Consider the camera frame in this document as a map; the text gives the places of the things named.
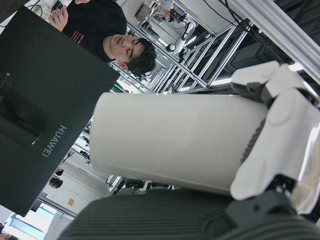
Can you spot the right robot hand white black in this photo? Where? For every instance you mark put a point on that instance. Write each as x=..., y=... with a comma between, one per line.
x=162, y=217

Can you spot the white paper cup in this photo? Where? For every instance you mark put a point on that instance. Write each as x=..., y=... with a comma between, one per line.
x=170, y=142

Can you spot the black monitor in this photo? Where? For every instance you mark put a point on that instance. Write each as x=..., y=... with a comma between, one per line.
x=50, y=87

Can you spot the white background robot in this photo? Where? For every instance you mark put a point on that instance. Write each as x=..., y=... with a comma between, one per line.
x=186, y=35

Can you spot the distant seated person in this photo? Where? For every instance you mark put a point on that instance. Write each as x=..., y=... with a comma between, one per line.
x=170, y=13

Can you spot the person in black shirt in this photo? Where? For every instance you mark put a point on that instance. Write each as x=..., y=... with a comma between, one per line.
x=95, y=25

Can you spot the aluminium frame beam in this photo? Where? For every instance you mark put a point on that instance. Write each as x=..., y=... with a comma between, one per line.
x=275, y=27

